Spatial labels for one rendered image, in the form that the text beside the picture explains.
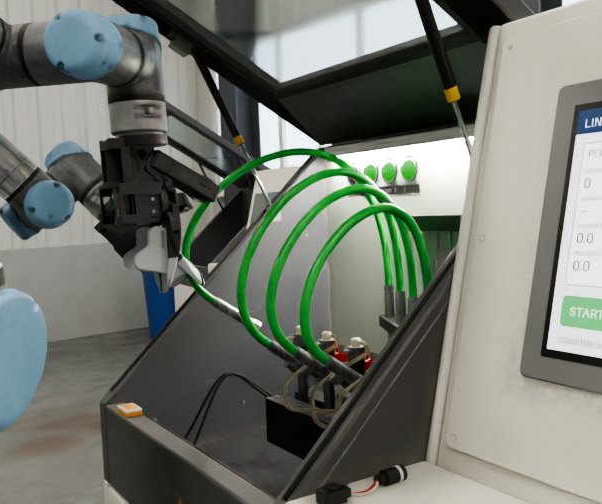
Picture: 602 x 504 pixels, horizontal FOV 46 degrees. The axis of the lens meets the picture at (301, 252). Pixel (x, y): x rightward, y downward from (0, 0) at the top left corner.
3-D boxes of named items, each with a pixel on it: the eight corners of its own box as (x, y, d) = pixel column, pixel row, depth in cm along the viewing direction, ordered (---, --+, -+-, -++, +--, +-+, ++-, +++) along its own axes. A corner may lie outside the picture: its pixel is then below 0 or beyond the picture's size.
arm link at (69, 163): (43, 176, 134) (79, 149, 137) (82, 216, 132) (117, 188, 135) (34, 157, 127) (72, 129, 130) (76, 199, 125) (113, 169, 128)
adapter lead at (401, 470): (326, 510, 79) (325, 491, 79) (315, 503, 81) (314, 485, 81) (409, 482, 85) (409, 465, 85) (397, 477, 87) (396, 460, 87)
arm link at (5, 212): (-2, 208, 118) (51, 168, 122) (-8, 209, 128) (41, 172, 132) (30, 244, 121) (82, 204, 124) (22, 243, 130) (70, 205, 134)
